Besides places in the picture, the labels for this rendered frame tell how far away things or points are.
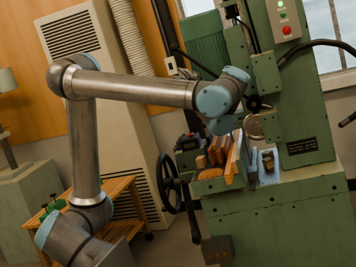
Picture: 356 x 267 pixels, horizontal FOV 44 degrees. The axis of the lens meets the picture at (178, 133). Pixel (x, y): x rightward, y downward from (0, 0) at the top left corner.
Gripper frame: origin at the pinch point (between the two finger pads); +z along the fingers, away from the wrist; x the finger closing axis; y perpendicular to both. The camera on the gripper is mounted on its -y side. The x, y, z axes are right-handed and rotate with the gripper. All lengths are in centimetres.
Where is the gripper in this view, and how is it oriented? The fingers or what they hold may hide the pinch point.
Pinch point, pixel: (183, 72)
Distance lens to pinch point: 169.6
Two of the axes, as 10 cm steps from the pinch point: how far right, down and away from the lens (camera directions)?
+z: -3.9, -5.9, 7.1
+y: -7.5, -2.4, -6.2
